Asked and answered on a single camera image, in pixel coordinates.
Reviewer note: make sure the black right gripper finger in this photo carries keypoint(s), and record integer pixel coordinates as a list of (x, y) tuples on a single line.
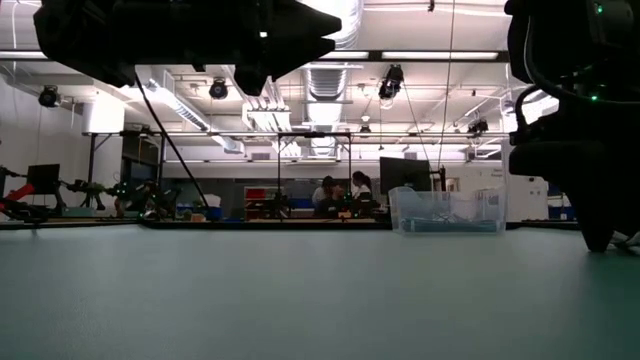
[(597, 220)]

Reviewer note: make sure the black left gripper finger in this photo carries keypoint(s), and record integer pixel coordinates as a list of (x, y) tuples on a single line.
[(310, 22), (300, 57)]

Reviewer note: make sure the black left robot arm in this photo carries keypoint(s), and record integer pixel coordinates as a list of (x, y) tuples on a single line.
[(80, 35)]

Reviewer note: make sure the robot arm with red part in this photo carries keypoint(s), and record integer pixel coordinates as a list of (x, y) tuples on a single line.
[(20, 195)]

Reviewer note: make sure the black ceiling spotlight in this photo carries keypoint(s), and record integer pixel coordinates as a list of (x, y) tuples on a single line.
[(390, 82), (478, 126), (49, 96), (218, 89)]

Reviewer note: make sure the white cabinet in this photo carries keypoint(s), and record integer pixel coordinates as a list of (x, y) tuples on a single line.
[(527, 197)]

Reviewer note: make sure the person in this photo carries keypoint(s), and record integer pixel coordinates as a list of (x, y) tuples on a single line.
[(361, 187), (327, 197)]

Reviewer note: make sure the red storage bins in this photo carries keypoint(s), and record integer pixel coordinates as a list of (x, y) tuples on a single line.
[(256, 193)]

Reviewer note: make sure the clear plastic container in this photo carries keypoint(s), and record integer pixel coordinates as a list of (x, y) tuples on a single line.
[(450, 205)]

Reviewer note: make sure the small black monitor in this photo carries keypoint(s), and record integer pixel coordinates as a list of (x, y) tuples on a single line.
[(44, 177)]

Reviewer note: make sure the green table mat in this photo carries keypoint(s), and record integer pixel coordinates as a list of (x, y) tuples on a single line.
[(300, 300)]

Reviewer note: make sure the silver ventilation duct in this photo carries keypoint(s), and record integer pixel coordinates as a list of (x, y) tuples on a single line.
[(326, 82)]

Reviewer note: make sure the black frame stand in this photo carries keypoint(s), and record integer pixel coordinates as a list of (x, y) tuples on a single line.
[(278, 175)]

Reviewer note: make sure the black aluminium table frame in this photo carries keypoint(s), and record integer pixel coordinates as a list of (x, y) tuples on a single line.
[(250, 225)]

